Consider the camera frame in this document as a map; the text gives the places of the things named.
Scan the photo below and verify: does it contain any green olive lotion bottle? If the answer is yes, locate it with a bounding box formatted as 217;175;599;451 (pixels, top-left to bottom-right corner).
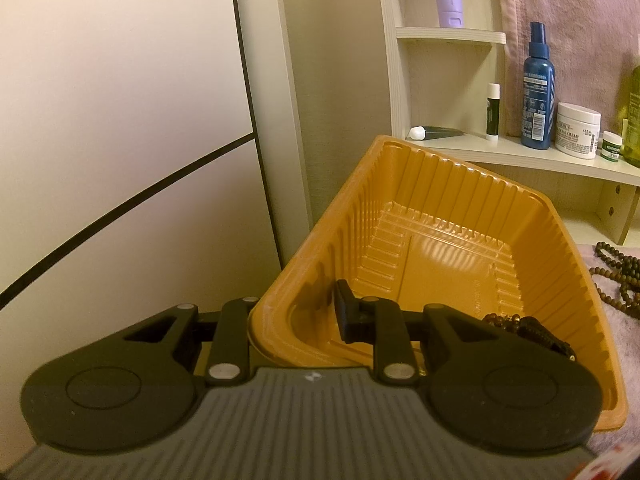
620;45;640;168

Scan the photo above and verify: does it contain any dark green tube white cap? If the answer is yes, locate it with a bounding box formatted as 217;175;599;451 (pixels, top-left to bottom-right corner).
407;125;466;141

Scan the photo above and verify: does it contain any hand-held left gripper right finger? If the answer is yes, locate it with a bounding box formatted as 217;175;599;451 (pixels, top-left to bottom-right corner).
334;279;483;387

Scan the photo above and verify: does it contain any pink hanging towel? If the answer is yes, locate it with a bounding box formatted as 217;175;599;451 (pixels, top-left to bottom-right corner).
492;0;640;136

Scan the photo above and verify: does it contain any small green-label jar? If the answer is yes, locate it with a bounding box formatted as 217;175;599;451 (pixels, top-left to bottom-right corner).
600;131;624;162

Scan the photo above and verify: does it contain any beige wooden shelf unit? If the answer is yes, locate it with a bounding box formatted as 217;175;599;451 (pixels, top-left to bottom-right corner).
375;0;640;246

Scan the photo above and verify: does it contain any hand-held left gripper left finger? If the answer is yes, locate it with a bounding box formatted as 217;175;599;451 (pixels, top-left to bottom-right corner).
117;297;259;387

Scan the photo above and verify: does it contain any amber bead bracelet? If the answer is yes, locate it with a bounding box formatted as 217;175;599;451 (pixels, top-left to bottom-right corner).
481;311;524;334

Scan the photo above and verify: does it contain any blue spray bottle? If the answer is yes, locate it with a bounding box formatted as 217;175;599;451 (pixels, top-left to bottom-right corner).
520;21;557;150

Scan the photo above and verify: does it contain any white cream jar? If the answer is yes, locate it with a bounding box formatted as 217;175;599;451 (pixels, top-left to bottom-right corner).
554;102;602;160

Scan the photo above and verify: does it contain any brown bead necklace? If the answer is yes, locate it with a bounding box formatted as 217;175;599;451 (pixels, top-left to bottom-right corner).
589;266;640;320

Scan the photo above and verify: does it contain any dark green bead necklace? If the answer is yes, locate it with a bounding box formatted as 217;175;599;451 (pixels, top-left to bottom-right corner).
594;241;640;267

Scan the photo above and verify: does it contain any orange plastic tray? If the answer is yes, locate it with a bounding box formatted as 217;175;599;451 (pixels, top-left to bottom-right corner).
247;134;628;433

